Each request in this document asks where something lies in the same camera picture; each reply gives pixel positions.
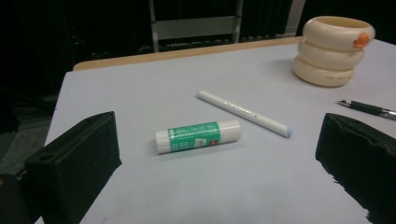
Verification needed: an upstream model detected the green label glue stick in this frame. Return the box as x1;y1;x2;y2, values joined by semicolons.
155;119;242;155

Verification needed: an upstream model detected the white pen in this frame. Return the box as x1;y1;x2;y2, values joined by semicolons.
197;90;295;139

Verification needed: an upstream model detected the black pen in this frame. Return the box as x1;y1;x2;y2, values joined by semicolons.
336;98;396;121

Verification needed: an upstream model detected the white table mat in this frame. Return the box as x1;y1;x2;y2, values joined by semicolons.
34;38;396;224

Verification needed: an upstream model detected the grey metal stand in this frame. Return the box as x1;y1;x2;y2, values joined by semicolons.
148;0;307;53

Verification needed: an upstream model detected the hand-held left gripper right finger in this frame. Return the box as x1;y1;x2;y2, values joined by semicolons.
315;112;396;224

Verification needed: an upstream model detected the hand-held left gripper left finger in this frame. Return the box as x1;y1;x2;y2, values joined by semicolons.
23;111;123;224

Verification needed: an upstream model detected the cream ringed pen holder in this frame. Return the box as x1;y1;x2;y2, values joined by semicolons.
291;16;376;88

